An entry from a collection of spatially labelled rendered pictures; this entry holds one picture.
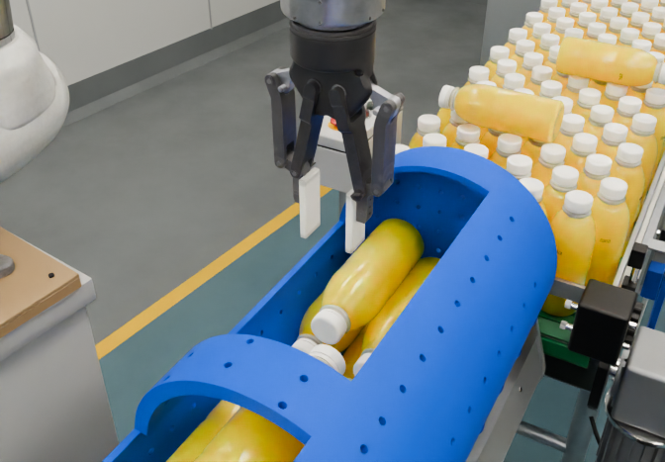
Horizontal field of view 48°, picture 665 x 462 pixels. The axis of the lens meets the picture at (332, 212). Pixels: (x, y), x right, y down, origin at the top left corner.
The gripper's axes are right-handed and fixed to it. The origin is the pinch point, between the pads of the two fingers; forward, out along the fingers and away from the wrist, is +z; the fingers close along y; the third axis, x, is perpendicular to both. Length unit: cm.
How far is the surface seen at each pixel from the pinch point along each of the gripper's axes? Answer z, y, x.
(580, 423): 86, 24, 66
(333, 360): 9.5, 5.7, -9.7
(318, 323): 15.1, -1.5, -0.6
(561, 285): 29, 18, 38
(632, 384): 43, 32, 38
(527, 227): 7.9, 15.6, 19.0
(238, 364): 3.3, 2.0, -19.4
